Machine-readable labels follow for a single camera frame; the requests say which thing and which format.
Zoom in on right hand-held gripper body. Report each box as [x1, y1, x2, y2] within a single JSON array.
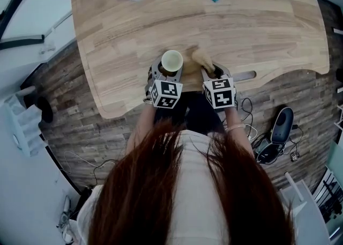
[[202, 76, 237, 110]]

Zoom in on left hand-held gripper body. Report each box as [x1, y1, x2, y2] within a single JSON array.
[[147, 74, 184, 109]]

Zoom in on person's right forearm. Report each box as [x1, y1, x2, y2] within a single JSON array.
[[224, 106, 255, 159]]

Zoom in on person's left forearm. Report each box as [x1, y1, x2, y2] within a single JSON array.
[[125, 103, 158, 159]]

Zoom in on person's dark trousers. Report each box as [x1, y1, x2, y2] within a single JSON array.
[[154, 92, 226, 136]]

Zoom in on pink wrist band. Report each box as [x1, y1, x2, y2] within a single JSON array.
[[227, 123, 246, 132]]

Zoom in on open black case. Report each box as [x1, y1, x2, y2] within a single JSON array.
[[254, 139, 286, 165]]

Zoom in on person's white shirt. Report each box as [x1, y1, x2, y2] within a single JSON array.
[[77, 130, 295, 245]]

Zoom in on black round base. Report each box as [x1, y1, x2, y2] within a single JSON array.
[[36, 96, 54, 124]]

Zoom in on black-framed casement window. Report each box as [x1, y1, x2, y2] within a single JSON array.
[[0, 0, 77, 51]]

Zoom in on white ridged rack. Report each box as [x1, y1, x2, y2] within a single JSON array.
[[4, 93, 46, 159]]

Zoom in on white shelf unit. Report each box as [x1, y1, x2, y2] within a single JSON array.
[[278, 171, 332, 245]]

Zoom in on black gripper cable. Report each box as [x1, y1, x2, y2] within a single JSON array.
[[240, 98, 254, 122]]

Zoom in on pale cylinder post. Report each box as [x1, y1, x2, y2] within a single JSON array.
[[20, 85, 37, 96]]

